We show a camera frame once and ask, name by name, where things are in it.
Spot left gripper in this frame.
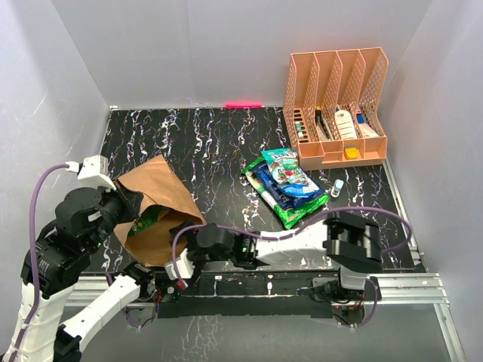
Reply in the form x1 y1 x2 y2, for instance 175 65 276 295
87 175 144 251

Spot orange mesh file organizer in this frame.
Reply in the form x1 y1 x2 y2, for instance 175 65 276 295
283 48 389 170

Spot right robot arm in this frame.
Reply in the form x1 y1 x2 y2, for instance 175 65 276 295
165 210 383 302

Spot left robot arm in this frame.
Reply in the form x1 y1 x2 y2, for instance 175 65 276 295
1 183 156 361

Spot white lotion bottle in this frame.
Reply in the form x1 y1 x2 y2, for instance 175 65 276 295
334 109 358 140

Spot purple cable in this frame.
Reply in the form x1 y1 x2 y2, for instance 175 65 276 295
0 161 156 362
171 205 413 330

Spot blue sea salt vinegar bag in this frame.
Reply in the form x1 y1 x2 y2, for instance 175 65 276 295
251 162 283 207

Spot black yellow marker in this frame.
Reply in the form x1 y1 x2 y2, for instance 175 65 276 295
315 106 334 141

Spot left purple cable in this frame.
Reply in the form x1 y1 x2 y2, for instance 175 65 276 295
0 161 156 362

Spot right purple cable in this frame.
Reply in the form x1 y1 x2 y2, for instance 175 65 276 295
171 205 413 330

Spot yellow block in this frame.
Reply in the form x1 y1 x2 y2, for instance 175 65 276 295
344 147 359 160

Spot green Chuba chips bag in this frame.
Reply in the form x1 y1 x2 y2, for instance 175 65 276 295
241 157 329 229

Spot small colourful snack packet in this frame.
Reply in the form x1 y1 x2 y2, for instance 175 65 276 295
262 148 308 187

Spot white blue snack packet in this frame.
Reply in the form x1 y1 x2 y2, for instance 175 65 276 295
260 165 326 210

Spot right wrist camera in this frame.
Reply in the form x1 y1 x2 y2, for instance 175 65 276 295
165 248 195 290

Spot green white small bottles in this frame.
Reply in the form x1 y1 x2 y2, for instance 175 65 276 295
294 121 307 142

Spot white tube blue cap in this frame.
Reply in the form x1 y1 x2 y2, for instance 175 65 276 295
356 113 379 138

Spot green snack packet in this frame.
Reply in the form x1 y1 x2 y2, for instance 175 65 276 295
128 205 171 237

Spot small white blue bottle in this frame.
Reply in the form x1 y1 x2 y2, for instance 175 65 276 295
330 179 344 198

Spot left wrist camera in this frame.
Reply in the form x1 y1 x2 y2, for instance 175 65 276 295
66 155 116 191

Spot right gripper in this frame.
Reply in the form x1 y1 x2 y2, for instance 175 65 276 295
170 220 234 284

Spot pink tape strip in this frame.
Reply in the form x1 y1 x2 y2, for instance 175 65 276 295
225 102 263 109

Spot blue M&M candy packet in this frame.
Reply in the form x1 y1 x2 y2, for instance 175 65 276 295
281 183 319 198

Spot aluminium frame rail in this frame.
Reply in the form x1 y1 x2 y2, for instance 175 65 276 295
71 158 465 361

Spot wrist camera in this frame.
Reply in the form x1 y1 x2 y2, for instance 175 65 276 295
165 248 195 290
66 155 116 191

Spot brown paper bag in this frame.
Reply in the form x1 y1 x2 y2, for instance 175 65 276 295
114 155 205 266

